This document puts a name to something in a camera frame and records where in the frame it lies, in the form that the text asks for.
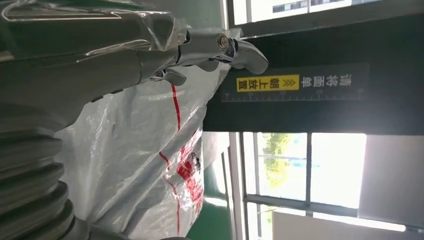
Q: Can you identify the grey poly mailer with red print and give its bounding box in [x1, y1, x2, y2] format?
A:
[54, 62, 233, 240]

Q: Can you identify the green conveyor belt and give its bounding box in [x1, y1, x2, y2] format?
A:
[187, 158, 235, 240]

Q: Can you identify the black scanner column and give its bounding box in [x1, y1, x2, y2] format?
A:
[202, 13, 424, 136]

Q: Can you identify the window frame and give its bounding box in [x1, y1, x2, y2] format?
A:
[220, 0, 424, 240]

